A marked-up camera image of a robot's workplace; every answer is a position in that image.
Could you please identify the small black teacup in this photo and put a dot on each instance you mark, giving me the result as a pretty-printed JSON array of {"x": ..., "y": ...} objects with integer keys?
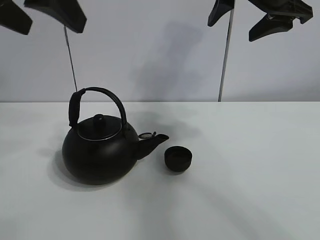
[{"x": 178, "y": 158}]

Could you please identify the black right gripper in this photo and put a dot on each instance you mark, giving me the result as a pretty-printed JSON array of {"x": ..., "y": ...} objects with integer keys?
[{"x": 278, "y": 18}]

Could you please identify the black round teapot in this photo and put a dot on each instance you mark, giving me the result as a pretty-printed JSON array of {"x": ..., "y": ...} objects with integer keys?
[{"x": 104, "y": 148}]

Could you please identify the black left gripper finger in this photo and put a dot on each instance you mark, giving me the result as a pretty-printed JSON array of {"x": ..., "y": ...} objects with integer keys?
[
  {"x": 67, "y": 12},
  {"x": 14, "y": 18}
]

